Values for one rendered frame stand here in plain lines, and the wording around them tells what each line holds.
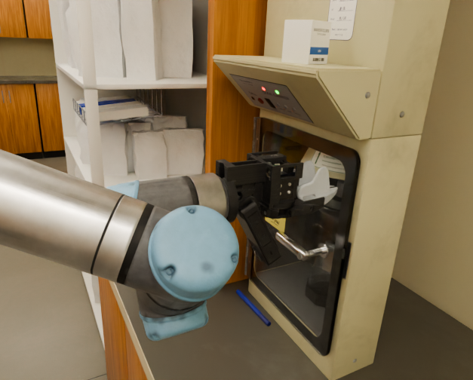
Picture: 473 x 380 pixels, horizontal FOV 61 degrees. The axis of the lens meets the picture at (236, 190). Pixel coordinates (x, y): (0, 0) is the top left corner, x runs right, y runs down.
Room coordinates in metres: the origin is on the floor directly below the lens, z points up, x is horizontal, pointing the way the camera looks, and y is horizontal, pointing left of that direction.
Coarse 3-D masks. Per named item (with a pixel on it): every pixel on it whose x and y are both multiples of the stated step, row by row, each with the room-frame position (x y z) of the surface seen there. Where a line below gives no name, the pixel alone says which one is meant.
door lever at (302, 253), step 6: (276, 234) 0.66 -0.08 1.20; (282, 234) 0.66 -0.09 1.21; (282, 240) 0.65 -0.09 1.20; (288, 240) 0.64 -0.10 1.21; (288, 246) 0.63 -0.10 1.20; (294, 246) 0.62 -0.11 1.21; (300, 246) 0.62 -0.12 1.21; (318, 246) 0.63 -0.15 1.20; (324, 246) 0.62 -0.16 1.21; (294, 252) 0.61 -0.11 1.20; (300, 252) 0.60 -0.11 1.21; (306, 252) 0.60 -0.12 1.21; (312, 252) 0.60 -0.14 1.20; (318, 252) 0.61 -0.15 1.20; (324, 252) 0.61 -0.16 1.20; (300, 258) 0.59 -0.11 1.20; (306, 258) 0.59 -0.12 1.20
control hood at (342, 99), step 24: (240, 72) 0.74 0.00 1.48; (264, 72) 0.65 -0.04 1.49; (288, 72) 0.58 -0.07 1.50; (312, 72) 0.53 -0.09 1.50; (336, 72) 0.54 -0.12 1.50; (360, 72) 0.56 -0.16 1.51; (312, 96) 0.58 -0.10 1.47; (336, 96) 0.54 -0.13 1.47; (360, 96) 0.56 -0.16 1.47; (312, 120) 0.65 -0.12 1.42; (336, 120) 0.58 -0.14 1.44; (360, 120) 0.57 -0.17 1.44
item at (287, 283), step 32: (288, 128) 0.74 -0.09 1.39; (288, 160) 0.74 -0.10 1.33; (320, 160) 0.65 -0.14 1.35; (352, 160) 0.59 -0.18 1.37; (352, 192) 0.58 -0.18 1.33; (288, 224) 0.72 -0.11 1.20; (320, 224) 0.64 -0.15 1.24; (288, 256) 0.71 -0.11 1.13; (320, 256) 0.63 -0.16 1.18; (288, 288) 0.70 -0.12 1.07; (320, 288) 0.62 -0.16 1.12; (288, 320) 0.69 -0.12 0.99; (320, 320) 0.61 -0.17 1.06; (320, 352) 0.60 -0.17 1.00
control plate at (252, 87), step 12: (240, 84) 0.79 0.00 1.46; (252, 84) 0.73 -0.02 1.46; (264, 84) 0.69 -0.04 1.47; (276, 84) 0.65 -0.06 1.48; (252, 96) 0.78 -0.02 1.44; (264, 96) 0.73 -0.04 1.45; (276, 96) 0.68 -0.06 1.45; (288, 96) 0.64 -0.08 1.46; (276, 108) 0.73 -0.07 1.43; (288, 108) 0.68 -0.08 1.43; (300, 108) 0.64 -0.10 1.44
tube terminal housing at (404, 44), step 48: (288, 0) 0.80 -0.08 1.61; (384, 0) 0.60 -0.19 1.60; (432, 0) 0.62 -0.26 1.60; (336, 48) 0.67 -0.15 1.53; (384, 48) 0.59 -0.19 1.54; (432, 48) 0.63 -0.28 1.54; (384, 96) 0.59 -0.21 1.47; (384, 144) 0.60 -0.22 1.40; (384, 192) 0.60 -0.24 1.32; (384, 240) 0.62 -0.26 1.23; (384, 288) 0.63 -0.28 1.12; (336, 336) 0.58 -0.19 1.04
